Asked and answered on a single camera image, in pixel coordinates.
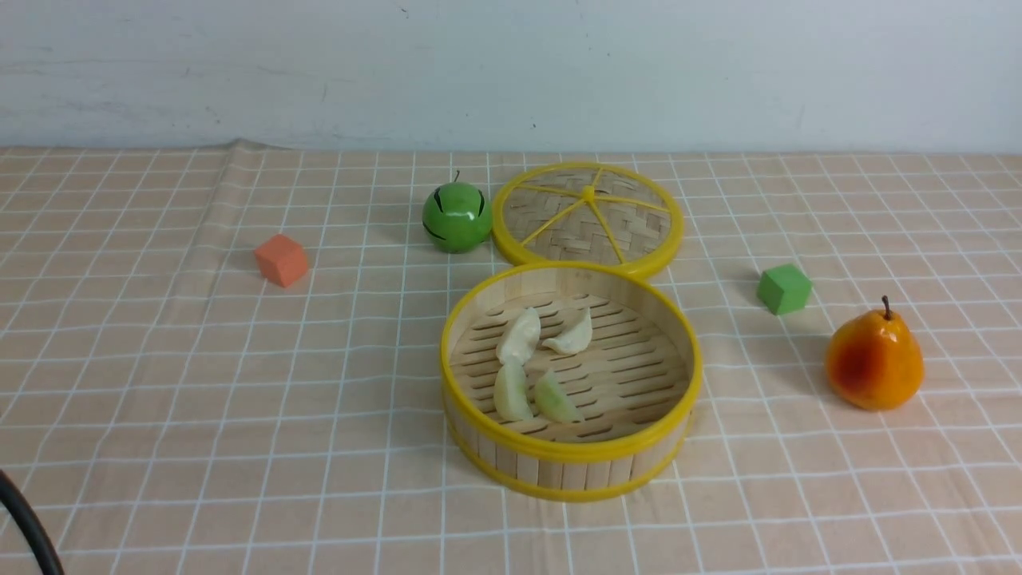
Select small white dumpling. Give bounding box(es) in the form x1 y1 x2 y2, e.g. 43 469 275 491
541 308 594 355

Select pale green dumpling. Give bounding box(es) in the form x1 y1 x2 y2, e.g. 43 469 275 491
493 358 535 422

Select green tinted dumpling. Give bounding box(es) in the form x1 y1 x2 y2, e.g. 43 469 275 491
533 369 585 423

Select bamboo steamer lid yellow rim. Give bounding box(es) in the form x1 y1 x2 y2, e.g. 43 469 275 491
492 161 685 278

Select bamboo steamer tray yellow rim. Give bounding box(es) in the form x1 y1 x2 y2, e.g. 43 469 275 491
439 262 703 502

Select green toy apple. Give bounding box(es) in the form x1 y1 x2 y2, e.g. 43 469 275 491
421 170 493 254

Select orange cube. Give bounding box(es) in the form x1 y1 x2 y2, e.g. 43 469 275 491
253 233 310 288

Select green cube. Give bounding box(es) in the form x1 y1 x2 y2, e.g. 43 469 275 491
756 263 814 316

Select peach checkered tablecloth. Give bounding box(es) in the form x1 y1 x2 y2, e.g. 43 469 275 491
1 143 1021 574

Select orange yellow toy pear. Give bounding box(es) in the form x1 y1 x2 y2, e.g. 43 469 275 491
824 295 925 411

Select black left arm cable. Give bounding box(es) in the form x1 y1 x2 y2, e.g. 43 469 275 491
0 470 65 575

